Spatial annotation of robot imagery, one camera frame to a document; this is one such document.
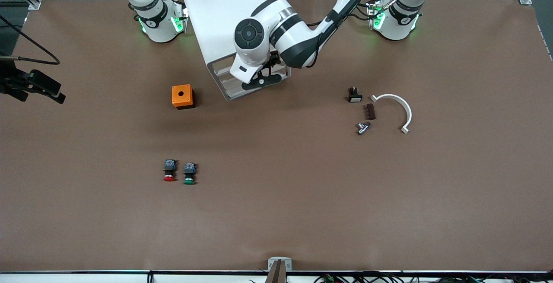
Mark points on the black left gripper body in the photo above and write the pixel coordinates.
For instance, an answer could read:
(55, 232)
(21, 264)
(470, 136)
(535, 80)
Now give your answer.
(273, 63)

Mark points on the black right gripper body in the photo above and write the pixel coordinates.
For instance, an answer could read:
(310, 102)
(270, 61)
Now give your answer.
(9, 82)

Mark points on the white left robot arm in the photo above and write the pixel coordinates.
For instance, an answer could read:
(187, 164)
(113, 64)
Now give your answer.
(298, 36)

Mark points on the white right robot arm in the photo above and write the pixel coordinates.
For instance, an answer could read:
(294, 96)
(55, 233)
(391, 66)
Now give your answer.
(160, 23)

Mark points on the green mushroom push button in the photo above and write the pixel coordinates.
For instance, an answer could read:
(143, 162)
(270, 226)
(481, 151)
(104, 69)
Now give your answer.
(189, 174)

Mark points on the red mushroom push button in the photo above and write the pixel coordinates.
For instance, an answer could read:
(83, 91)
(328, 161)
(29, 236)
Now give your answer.
(170, 170)

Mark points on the brown terminal block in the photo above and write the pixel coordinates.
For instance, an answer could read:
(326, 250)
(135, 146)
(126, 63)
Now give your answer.
(370, 112)

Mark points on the silver metal connector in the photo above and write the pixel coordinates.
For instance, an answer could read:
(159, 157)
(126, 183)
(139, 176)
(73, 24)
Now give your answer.
(363, 128)

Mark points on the white table edge strip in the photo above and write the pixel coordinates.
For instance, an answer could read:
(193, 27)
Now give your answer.
(86, 279)

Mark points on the orange button enclosure box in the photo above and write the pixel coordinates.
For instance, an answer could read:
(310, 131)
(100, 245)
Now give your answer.
(181, 95)

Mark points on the black switch with white face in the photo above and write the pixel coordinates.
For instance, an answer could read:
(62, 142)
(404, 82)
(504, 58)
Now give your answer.
(355, 96)

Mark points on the white curved plastic bracket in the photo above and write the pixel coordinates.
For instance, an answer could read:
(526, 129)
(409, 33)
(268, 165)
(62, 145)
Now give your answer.
(395, 97)

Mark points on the grey metal mount bracket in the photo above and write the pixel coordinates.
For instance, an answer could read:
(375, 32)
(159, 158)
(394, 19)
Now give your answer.
(272, 263)

